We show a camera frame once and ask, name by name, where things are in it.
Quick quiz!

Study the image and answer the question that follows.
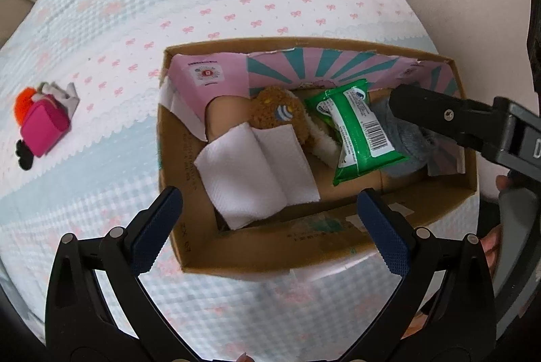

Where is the grey sock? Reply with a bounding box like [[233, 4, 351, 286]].
[[371, 97, 437, 178]]

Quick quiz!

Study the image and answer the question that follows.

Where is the green wet wipes pack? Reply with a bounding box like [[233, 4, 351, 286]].
[[304, 79, 407, 185]]

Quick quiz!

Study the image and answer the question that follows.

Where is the black small plush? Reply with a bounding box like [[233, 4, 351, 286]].
[[16, 140, 34, 171]]

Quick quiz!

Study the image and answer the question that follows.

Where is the magenta pouch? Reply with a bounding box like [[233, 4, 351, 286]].
[[20, 97, 71, 158]]

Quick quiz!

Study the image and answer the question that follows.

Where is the brown cookie plush toy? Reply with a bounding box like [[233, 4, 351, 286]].
[[249, 87, 341, 168]]

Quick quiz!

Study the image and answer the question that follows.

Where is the grey toy orange pompom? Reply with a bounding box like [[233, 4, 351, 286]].
[[13, 82, 80, 127]]

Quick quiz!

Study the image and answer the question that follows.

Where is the white tissue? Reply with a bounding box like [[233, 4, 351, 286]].
[[194, 123, 320, 230]]

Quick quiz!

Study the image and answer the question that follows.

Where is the person's right hand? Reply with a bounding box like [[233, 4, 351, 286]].
[[481, 174, 515, 278]]

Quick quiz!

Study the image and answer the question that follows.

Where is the cardboard box pink lining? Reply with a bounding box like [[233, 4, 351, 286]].
[[157, 37, 477, 280]]

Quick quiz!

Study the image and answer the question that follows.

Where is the blue checkered bed cover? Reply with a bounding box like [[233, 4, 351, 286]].
[[1, 0, 434, 361]]

